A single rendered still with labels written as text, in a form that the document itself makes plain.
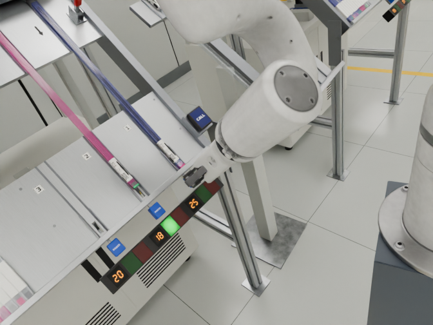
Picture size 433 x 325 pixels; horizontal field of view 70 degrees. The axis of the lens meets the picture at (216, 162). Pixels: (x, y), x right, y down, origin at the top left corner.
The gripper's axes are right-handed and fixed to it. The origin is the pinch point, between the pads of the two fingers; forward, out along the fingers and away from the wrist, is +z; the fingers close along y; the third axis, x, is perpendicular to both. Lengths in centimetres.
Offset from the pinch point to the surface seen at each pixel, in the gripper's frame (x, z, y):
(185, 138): 8.3, 10.2, 6.0
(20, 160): 49, 75, -20
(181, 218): -5.1, 11.1, -7.8
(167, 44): 107, 180, 144
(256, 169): -13.0, 35.2, 31.6
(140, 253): -4.4, 11.1, -19.2
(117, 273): -4.0, 11.1, -24.9
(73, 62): 124, 165, 58
